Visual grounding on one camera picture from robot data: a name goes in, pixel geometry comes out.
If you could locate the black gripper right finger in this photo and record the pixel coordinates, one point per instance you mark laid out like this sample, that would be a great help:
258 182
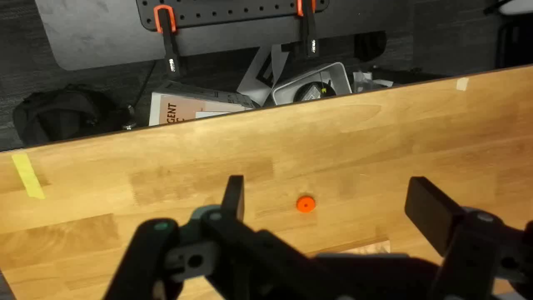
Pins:
476 247

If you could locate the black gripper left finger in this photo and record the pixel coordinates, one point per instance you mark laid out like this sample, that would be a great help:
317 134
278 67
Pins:
215 244

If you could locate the white orange printed box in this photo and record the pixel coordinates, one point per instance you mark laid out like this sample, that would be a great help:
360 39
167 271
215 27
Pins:
173 109

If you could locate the white tape piece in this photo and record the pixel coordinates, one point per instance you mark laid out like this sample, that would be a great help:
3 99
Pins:
461 84

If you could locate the yellow tape strip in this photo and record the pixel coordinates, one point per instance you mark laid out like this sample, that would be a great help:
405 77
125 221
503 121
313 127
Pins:
27 176

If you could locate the black backpack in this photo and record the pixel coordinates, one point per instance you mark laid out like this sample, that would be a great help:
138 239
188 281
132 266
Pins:
67 114

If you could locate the orange black clamp left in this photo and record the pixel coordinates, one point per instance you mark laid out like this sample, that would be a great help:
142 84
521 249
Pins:
167 27

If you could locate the orange black clamp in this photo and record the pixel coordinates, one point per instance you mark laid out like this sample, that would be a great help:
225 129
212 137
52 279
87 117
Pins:
167 27
305 12

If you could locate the grey mat on floor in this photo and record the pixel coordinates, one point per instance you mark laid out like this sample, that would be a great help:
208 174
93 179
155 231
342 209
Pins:
88 34

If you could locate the orange black clamp right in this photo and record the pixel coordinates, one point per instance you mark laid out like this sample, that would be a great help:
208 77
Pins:
305 12

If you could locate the black perforated mount plate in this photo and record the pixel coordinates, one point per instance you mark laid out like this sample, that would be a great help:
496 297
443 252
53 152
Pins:
212 12

